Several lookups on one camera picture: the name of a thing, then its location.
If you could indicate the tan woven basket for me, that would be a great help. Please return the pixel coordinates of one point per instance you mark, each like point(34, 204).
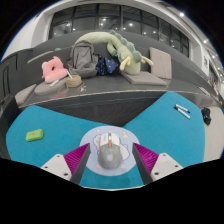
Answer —
point(74, 81)

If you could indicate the square grey seat cushion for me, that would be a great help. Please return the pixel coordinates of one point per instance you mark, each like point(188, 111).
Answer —
point(25, 95)

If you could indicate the navy blue patterned bag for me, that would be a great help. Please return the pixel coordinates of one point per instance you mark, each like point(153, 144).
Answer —
point(108, 66)

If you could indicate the pink plush cushion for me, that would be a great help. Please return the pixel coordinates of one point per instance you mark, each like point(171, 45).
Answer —
point(53, 71)

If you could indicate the dark grey bench seat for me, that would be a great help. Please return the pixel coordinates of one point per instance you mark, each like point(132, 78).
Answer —
point(110, 100)

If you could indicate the long green dragon plush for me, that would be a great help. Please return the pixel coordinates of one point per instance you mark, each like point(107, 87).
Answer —
point(125, 53)

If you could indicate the flat grey seat cushion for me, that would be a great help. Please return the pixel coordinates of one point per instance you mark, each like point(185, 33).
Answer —
point(145, 78)

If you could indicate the small black clip object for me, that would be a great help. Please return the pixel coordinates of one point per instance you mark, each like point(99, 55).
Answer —
point(206, 116)

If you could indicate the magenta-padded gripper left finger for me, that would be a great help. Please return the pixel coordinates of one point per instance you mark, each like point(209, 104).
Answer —
point(60, 166)

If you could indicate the round grey seat cushion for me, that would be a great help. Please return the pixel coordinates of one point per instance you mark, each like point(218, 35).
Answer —
point(48, 88)

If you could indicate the white marker with black cap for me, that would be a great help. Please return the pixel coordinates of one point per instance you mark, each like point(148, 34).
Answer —
point(182, 112)

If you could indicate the green rectangular case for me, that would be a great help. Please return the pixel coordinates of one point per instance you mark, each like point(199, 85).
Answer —
point(34, 135)

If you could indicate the grey backpack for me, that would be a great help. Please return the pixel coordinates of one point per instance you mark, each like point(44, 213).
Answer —
point(81, 60)

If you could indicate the grey and white computer mouse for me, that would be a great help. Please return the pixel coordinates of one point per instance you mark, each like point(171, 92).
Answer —
point(109, 155)

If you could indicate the black suitcase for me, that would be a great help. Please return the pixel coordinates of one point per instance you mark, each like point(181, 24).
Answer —
point(6, 126)

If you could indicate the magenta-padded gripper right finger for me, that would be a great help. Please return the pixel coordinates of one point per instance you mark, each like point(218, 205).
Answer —
point(163, 166)

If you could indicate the upright beige cushion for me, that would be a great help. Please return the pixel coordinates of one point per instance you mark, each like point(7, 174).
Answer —
point(161, 63)

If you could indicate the round pale blue mouse pad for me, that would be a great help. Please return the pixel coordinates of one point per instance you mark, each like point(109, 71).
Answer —
point(128, 136)

